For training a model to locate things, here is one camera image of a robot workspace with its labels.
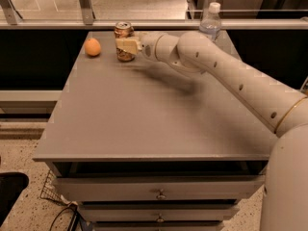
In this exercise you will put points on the top grey drawer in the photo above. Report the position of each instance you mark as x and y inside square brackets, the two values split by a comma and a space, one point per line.
[146, 188]

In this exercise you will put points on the grey drawer cabinet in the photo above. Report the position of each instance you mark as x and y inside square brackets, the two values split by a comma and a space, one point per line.
[143, 119]

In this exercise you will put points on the metal drawer knob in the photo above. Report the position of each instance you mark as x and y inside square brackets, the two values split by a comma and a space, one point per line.
[160, 219]
[161, 195]

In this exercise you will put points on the grey drawer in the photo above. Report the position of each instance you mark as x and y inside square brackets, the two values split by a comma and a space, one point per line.
[146, 188]
[170, 212]

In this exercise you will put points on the orange fruit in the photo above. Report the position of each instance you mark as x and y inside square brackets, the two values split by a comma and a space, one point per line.
[92, 47]

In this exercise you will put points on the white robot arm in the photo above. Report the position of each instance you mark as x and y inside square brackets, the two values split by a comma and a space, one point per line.
[282, 109]

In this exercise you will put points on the metal railing frame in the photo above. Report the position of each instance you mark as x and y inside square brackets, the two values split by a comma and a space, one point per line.
[103, 14]

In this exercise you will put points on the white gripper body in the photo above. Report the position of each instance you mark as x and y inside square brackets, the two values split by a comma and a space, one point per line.
[148, 46]

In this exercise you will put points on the orange soda can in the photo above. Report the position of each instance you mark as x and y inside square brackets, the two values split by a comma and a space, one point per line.
[123, 29]

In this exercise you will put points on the metal top drawer knob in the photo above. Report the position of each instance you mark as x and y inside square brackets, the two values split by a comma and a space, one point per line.
[161, 195]

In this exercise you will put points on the wire mesh basket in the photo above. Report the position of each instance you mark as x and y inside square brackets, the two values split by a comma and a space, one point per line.
[49, 192]

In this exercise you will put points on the clear plastic water bottle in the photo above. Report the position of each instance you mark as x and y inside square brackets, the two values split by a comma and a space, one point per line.
[210, 24]

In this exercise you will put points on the black chair seat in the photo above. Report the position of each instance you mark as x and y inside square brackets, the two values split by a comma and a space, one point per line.
[12, 184]

